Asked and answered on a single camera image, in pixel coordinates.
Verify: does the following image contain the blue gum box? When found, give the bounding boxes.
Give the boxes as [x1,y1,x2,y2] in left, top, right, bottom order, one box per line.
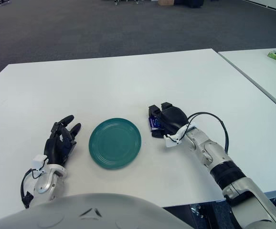
[147,116,162,132]

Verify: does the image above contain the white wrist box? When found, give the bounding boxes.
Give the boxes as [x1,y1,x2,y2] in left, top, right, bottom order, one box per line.
[32,154,48,171]
[164,124,197,148]

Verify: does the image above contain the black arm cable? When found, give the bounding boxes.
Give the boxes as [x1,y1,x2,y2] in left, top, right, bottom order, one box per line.
[187,112,229,152]
[20,168,37,208]

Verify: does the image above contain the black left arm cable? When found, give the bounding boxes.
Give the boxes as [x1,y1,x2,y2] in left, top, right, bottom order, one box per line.
[20,168,37,208]

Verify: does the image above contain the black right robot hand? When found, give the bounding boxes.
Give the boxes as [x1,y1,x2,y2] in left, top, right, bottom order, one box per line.
[148,102,189,138]

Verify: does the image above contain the grey robot torso shell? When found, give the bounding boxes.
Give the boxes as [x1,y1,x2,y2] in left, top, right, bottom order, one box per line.
[0,192,202,229]

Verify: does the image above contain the black caster legs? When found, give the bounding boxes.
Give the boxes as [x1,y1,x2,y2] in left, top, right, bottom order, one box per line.
[114,0,142,5]

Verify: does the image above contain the teal round plate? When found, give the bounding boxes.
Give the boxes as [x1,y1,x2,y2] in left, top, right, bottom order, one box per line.
[88,117,142,170]

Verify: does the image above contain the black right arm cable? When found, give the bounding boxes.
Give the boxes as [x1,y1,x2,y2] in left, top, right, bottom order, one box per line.
[187,112,229,152]

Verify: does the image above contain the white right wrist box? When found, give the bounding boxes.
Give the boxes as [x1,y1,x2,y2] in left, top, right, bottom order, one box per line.
[164,124,197,148]

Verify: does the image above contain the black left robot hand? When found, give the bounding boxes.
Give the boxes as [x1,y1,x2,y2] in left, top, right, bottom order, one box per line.
[43,114,82,167]

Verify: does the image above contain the black metal floor frame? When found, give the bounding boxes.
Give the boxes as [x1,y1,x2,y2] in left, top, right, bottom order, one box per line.
[188,202,227,219]
[266,197,276,211]

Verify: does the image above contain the black bulky background object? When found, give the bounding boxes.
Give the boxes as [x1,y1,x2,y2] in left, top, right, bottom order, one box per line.
[175,0,205,9]

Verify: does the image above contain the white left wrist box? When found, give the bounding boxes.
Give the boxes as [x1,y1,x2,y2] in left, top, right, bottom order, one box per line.
[32,154,48,171]

